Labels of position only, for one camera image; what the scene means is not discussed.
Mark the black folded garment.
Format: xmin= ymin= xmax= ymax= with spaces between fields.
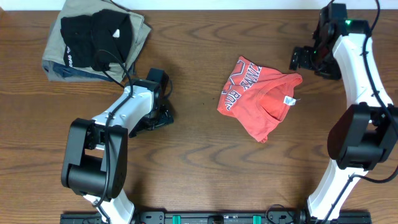
xmin=60 ymin=9 xmax=133 ymax=72

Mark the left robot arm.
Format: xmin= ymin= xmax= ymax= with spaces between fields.
xmin=60 ymin=68 xmax=174 ymax=223

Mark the right black camera cable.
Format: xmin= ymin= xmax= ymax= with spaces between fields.
xmin=323 ymin=0 xmax=398 ymax=224

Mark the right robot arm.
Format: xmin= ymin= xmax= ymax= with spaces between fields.
xmin=289 ymin=1 xmax=397 ymax=223

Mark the khaki folded garment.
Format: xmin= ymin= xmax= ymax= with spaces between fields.
xmin=42 ymin=0 xmax=151 ymax=67

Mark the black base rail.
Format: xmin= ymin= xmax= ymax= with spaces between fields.
xmin=60 ymin=210 xmax=373 ymax=224

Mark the red printed t-shirt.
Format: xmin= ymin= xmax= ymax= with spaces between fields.
xmin=217 ymin=56 xmax=303 ymax=143

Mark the grey blue folded garment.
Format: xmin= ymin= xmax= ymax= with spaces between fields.
xmin=42 ymin=58 xmax=135 ymax=82

